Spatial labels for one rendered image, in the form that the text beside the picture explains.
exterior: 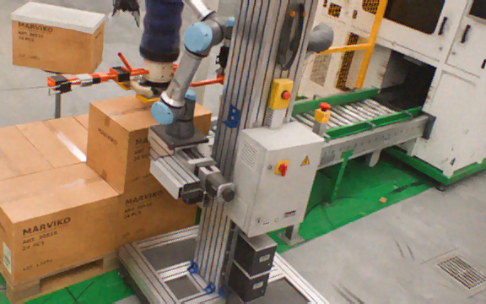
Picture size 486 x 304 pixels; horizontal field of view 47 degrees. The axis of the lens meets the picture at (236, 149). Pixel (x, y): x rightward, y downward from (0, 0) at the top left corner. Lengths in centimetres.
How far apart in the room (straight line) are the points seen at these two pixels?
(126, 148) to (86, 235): 55
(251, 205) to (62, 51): 240
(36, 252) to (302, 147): 151
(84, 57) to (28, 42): 43
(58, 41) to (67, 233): 180
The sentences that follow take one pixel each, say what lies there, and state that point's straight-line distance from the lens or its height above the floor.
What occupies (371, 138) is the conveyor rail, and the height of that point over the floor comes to 54.
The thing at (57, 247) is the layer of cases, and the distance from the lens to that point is 321.
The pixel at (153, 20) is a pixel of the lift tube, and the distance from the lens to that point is 304.
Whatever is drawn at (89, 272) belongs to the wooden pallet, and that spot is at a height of 2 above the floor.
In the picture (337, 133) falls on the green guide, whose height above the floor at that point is 59.
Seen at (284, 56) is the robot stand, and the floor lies 158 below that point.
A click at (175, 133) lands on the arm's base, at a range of 278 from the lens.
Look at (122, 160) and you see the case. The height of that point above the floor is 75.
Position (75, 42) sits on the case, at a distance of 446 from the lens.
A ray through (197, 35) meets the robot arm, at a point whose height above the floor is 162.
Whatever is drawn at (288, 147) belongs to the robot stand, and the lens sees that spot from 247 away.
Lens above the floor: 230
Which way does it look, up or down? 27 degrees down
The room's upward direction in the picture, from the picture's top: 11 degrees clockwise
